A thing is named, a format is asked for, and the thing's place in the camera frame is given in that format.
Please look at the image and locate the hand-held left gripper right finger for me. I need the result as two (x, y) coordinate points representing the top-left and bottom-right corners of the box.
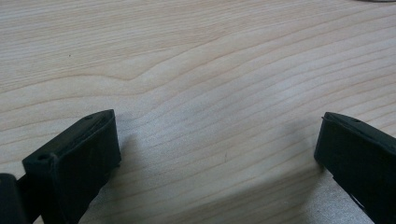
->
(313, 111), (396, 224)

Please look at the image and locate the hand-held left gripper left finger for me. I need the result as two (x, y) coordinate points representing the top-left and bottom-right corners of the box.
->
(21, 108), (122, 224)

